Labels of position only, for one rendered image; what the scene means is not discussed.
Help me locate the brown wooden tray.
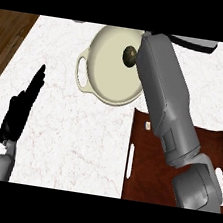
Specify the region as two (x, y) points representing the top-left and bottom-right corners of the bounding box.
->
(120, 107), (223, 215)

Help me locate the cream pot with handle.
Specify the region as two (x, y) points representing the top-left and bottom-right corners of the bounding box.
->
(71, 20), (154, 111)

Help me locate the dark green round squash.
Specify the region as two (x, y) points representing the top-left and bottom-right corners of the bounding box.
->
(120, 44), (139, 70)

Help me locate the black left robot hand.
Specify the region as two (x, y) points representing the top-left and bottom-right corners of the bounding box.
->
(0, 58), (49, 151)

